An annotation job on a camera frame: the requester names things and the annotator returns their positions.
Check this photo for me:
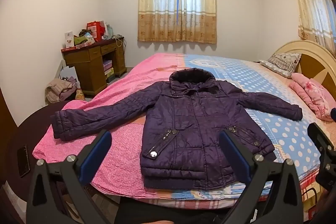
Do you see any cream wooden headboard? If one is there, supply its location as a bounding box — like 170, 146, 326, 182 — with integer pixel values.
273, 40, 336, 101

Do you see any white paper bag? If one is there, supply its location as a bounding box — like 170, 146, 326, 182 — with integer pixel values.
59, 66, 80, 89

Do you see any grey patterned pillow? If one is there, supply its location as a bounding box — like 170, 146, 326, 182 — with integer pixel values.
259, 53, 302, 79

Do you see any white cable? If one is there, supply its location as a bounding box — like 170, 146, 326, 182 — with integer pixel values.
113, 34, 126, 53

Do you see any red gift box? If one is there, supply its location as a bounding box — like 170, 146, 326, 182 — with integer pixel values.
87, 21, 106, 40

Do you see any stack of flat boxes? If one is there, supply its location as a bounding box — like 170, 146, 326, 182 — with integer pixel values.
103, 60, 115, 81

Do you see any brown wooden desk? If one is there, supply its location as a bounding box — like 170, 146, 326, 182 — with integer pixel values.
61, 38, 127, 97

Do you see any purple quilted jacket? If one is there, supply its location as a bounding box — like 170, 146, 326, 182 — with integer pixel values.
50, 69, 303, 191

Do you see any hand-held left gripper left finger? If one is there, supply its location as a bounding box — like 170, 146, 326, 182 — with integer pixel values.
26, 130, 113, 224

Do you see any green cloth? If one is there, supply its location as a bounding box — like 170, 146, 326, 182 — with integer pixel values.
74, 34, 91, 46

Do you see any brown wooden door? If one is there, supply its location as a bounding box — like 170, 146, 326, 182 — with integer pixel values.
0, 88, 18, 185

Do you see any purple garment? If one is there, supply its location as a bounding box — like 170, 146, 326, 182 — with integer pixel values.
61, 76, 80, 90

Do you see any black phone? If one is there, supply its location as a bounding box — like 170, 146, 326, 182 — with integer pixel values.
17, 145, 32, 178

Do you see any white printed carton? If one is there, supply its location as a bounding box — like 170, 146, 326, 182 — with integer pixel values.
64, 31, 74, 49

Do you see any beige patterned side curtain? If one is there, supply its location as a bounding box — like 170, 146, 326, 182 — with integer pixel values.
281, 0, 336, 50

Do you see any dark round table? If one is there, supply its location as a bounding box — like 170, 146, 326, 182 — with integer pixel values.
5, 101, 69, 188

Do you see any pink folded blanket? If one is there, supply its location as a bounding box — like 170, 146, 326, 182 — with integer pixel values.
288, 72, 336, 122

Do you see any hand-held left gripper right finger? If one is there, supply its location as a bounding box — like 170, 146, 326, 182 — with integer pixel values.
219, 130, 304, 224

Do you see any bed with pink-blue cover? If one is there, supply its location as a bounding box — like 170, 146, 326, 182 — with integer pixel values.
32, 53, 336, 210

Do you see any beige patterned window curtain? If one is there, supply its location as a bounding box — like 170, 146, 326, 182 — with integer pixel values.
138, 0, 218, 44

